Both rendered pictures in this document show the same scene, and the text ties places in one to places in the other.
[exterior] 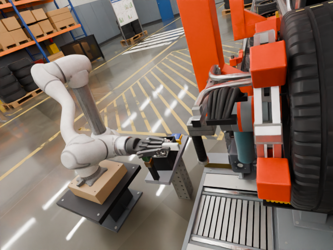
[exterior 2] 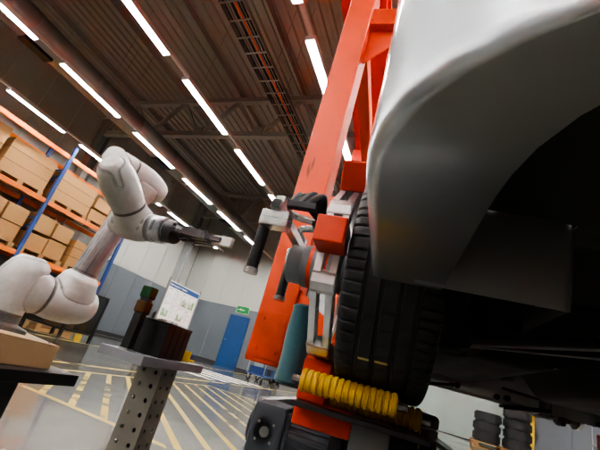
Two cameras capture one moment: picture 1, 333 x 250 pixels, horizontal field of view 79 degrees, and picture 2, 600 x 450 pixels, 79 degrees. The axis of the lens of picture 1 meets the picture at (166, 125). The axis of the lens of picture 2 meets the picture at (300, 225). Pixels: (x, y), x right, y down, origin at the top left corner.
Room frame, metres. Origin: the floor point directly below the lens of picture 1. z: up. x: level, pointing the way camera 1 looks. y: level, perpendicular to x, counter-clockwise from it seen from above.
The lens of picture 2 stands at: (-0.46, 0.08, 0.52)
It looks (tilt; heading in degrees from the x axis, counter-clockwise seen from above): 21 degrees up; 345
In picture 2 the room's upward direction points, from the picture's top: 16 degrees clockwise
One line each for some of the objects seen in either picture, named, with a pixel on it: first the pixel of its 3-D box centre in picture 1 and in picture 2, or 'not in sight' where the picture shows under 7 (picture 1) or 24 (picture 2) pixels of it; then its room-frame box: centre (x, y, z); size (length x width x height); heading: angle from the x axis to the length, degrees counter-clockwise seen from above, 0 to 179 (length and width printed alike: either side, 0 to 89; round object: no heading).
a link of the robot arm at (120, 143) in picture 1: (126, 146); (159, 229); (0.78, 0.21, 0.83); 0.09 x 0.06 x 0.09; 148
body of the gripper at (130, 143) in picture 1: (138, 146); (179, 233); (0.74, 0.15, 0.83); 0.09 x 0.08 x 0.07; 58
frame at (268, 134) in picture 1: (267, 112); (341, 272); (0.60, -0.38, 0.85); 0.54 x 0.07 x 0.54; 148
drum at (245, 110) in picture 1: (247, 113); (320, 269); (0.64, -0.32, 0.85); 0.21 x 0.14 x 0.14; 58
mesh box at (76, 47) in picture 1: (82, 52); (66, 310); (9.21, 2.19, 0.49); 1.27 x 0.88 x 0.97; 51
